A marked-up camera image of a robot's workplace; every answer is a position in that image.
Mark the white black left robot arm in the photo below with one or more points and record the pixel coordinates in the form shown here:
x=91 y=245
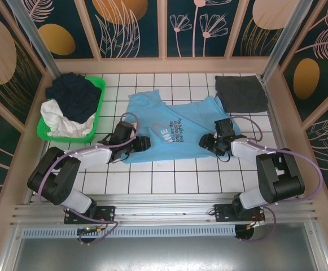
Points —
x=53 y=175

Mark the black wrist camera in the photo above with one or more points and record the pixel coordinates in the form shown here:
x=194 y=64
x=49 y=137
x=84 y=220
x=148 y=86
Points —
x=224 y=127
x=124 y=131

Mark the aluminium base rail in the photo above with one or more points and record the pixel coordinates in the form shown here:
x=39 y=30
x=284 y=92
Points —
x=163 y=210

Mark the grey folded t-shirt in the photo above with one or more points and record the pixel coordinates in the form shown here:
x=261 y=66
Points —
x=241 y=93

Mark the aluminium frame post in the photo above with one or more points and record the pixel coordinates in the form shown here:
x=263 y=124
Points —
x=36 y=36
x=279 y=45

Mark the grey sheet metal panel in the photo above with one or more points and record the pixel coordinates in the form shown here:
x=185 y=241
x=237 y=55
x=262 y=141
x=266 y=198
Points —
x=163 y=254

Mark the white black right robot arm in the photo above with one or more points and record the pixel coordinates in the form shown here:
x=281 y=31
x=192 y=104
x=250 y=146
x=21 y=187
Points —
x=279 y=175

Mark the white t-shirt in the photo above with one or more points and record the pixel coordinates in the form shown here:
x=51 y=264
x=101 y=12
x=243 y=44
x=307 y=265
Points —
x=53 y=115

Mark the green plastic basket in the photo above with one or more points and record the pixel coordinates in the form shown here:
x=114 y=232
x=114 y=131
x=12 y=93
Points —
x=100 y=84

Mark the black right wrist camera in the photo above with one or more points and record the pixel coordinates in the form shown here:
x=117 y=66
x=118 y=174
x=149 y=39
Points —
x=224 y=127

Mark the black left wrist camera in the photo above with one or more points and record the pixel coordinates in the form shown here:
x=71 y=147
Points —
x=124 y=131

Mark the light blue printed t-shirt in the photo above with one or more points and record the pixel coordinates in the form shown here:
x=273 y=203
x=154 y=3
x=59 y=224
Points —
x=192 y=113

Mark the navy blue t-shirt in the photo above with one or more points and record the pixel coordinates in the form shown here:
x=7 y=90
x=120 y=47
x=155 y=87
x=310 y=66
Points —
x=73 y=96

